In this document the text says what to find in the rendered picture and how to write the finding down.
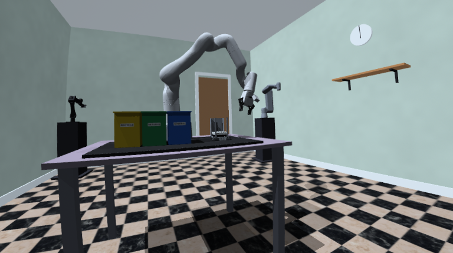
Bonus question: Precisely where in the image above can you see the green bin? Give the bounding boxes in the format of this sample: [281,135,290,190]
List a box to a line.
[141,111,167,147]

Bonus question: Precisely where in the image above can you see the yellow open-top bin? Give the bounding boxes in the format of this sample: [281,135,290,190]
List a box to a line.
[113,111,142,148]

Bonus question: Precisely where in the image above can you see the blue bin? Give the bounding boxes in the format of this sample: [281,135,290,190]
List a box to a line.
[167,111,192,145]

